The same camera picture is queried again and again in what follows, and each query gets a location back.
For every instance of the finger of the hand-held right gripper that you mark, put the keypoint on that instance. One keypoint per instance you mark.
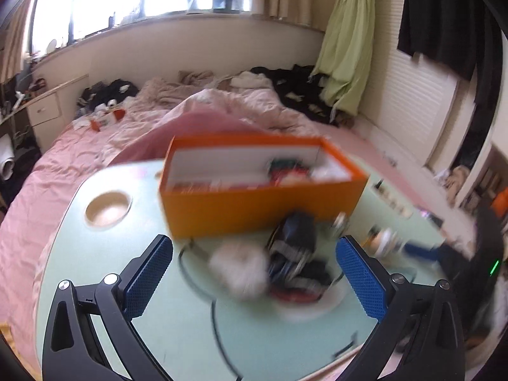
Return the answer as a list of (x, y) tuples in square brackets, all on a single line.
[(420, 252)]

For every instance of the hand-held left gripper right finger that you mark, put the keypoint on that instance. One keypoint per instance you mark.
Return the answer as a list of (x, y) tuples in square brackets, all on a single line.
[(363, 281)]

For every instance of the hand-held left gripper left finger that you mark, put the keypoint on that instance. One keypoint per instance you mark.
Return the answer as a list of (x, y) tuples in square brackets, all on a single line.
[(147, 274)]

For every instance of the black lace cloth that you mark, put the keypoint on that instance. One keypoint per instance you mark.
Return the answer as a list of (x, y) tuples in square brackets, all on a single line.
[(293, 238)]

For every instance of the white fur pompom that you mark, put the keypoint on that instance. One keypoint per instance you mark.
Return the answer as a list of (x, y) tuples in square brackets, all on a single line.
[(238, 270)]

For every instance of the orange cardboard box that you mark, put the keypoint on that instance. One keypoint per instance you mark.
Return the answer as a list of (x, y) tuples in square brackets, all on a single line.
[(238, 210)]

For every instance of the green cartoon print desktop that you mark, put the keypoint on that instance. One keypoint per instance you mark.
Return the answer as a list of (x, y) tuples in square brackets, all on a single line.
[(87, 254)]

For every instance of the small white device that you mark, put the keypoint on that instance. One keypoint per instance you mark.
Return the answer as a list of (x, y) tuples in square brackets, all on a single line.
[(384, 242)]

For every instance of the orange container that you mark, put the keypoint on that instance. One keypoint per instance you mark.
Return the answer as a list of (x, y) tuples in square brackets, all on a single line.
[(501, 204)]

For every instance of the beige crumpled clothing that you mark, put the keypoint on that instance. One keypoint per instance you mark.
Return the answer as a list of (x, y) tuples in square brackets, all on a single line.
[(456, 178)]

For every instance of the white louvered door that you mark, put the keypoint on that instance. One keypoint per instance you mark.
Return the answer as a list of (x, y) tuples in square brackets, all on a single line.
[(408, 107)]

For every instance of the small orange tissue box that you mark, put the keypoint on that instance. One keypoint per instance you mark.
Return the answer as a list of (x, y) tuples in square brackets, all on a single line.
[(115, 116)]

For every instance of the white paper roll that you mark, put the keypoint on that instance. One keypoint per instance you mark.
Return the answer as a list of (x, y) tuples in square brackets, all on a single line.
[(8, 162)]

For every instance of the black and white clothes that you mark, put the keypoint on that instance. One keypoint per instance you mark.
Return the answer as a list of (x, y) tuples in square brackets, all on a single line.
[(111, 91)]

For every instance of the pale pink quilt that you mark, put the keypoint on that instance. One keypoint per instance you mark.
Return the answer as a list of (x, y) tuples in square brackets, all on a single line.
[(238, 103)]

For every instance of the white drawer cabinet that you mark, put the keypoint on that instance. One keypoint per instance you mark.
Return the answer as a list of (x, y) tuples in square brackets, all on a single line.
[(45, 107)]

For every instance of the beige fleece clothes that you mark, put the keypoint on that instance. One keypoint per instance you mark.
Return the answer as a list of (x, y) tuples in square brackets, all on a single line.
[(194, 77)]

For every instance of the pile of black clothes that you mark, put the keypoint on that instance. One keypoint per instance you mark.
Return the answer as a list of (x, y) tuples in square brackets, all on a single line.
[(293, 87)]

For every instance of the green hanging garment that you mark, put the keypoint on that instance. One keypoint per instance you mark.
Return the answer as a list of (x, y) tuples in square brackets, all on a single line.
[(349, 47)]

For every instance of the black hanging garment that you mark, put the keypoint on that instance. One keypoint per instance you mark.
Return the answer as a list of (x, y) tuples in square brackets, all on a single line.
[(444, 20)]

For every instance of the round white mirror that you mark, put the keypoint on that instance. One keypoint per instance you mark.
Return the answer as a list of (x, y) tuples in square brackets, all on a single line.
[(52, 45)]

